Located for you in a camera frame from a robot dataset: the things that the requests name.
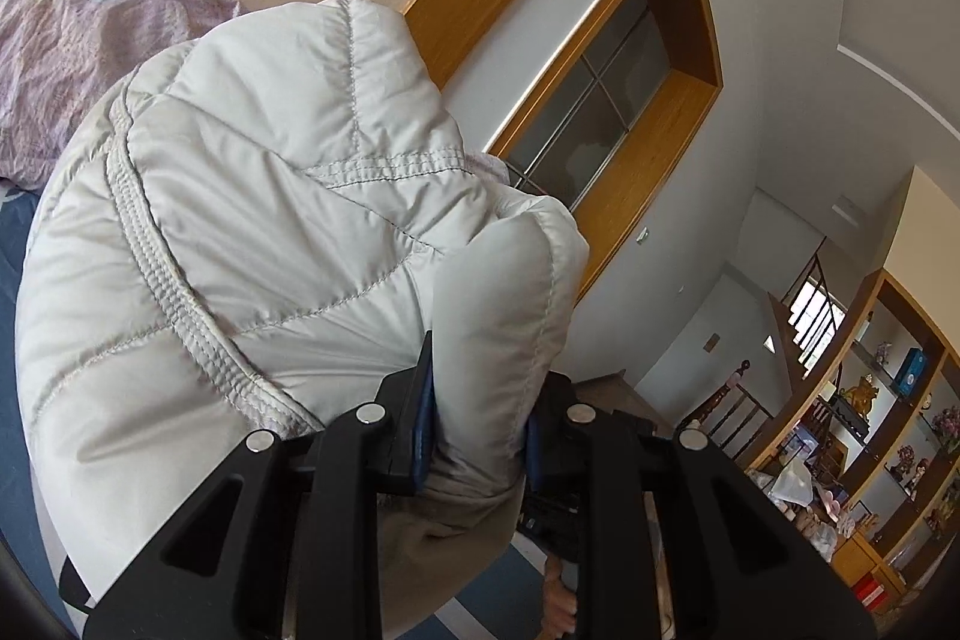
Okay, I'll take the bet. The beige puffer jacket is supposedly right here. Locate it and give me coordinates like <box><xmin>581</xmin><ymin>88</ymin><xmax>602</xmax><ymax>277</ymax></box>
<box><xmin>13</xmin><ymin>0</ymin><xmax>591</xmax><ymax>640</ymax></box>

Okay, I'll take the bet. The person's right hand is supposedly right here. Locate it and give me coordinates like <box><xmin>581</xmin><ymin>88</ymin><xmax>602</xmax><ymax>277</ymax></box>
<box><xmin>537</xmin><ymin>554</ymin><xmax>578</xmax><ymax>640</ymax></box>

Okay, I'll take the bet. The wooden stair railing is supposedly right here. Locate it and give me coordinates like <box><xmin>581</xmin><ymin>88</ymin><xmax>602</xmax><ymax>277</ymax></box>
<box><xmin>674</xmin><ymin>359</ymin><xmax>775</xmax><ymax>461</ymax></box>

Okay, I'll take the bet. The wooden display shelf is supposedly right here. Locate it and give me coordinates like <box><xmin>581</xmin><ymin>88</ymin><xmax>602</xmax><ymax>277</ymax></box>
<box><xmin>736</xmin><ymin>263</ymin><xmax>958</xmax><ymax>615</ymax></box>

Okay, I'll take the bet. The blue white striped bedsheet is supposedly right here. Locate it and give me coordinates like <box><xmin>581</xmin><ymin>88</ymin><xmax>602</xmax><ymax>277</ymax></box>
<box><xmin>0</xmin><ymin>177</ymin><xmax>571</xmax><ymax>640</ymax></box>

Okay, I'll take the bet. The pink floral duvet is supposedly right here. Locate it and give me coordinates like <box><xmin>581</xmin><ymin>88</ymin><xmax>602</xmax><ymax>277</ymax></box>
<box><xmin>2</xmin><ymin>0</ymin><xmax>245</xmax><ymax>190</ymax></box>

